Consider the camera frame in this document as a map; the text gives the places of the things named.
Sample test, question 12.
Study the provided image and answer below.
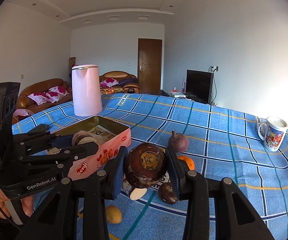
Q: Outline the pink metal tin box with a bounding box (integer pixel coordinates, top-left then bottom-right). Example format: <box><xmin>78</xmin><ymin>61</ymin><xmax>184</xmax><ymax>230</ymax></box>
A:
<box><xmin>44</xmin><ymin>115</ymin><xmax>132</xmax><ymax>181</ymax></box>

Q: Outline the black television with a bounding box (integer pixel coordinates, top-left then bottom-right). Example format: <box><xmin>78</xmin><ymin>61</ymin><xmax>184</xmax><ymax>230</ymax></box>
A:
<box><xmin>185</xmin><ymin>69</ymin><xmax>213</xmax><ymax>103</ymax></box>

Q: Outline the person's left hand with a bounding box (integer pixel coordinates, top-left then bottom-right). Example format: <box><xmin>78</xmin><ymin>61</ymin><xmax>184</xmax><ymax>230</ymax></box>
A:
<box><xmin>0</xmin><ymin>190</ymin><xmax>34</xmax><ymax>219</ymax></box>

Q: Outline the red white floral cushion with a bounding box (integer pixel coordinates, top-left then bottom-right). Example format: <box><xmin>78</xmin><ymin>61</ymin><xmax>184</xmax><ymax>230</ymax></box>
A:
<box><xmin>28</xmin><ymin>86</ymin><xmax>69</xmax><ymax>106</ymax></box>

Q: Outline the white box on stand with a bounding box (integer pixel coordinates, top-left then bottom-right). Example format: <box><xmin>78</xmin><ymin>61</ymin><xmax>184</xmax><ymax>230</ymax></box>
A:
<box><xmin>170</xmin><ymin>91</ymin><xmax>186</xmax><ymax>98</ymax></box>

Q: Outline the purple round fruit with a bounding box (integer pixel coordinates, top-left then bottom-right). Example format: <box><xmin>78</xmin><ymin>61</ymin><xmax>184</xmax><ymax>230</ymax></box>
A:
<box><xmin>168</xmin><ymin>130</ymin><xmax>189</xmax><ymax>153</ymax></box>

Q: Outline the brown leather armchair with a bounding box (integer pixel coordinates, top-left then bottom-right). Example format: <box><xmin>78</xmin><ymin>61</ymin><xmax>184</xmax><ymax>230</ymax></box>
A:
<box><xmin>99</xmin><ymin>70</ymin><xmax>140</xmax><ymax>95</ymax></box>

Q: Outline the pink electric kettle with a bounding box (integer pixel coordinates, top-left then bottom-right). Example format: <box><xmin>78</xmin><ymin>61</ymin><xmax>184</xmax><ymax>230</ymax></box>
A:
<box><xmin>72</xmin><ymin>64</ymin><xmax>103</xmax><ymax>116</ymax></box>

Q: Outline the white printed mug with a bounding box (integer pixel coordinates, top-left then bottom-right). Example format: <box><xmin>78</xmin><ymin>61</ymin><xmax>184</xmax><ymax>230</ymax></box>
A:
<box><xmin>257</xmin><ymin>116</ymin><xmax>288</xmax><ymax>152</ymax></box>

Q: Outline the orange mandarin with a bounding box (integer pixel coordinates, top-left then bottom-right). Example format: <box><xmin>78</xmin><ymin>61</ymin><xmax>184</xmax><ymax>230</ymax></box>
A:
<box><xmin>177</xmin><ymin>155</ymin><xmax>195</xmax><ymax>170</ymax></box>

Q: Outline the dark brown chestnut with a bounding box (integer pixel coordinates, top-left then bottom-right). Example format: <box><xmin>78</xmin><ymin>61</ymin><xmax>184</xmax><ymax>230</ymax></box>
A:
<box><xmin>158</xmin><ymin>183</ymin><xmax>178</xmax><ymax>205</ymax></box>

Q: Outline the brown leather sofa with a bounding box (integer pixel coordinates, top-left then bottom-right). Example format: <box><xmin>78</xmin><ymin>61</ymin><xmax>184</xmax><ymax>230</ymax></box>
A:
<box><xmin>12</xmin><ymin>79</ymin><xmax>72</xmax><ymax>124</ymax></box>

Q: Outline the tv power cable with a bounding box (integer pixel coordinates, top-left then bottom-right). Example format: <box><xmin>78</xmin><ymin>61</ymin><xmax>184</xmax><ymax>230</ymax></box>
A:
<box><xmin>208</xmin><ymin>65</ymin><xmax>219</xmax><ymax>105</ymax></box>

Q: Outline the blue plaid tablecloth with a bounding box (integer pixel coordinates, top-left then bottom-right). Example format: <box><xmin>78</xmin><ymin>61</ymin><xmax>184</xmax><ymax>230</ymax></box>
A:
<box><xmin>12</xmin><ymin>94</ymin><xmax>288</xmax><ymax>239</ymax></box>

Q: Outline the dark brown room door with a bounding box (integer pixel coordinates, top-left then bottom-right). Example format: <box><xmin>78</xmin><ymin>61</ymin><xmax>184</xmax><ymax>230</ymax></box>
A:
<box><xmin>137</xmin><ymin>38</ymin><xmax>162</xmax><ymax>94</ymax></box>

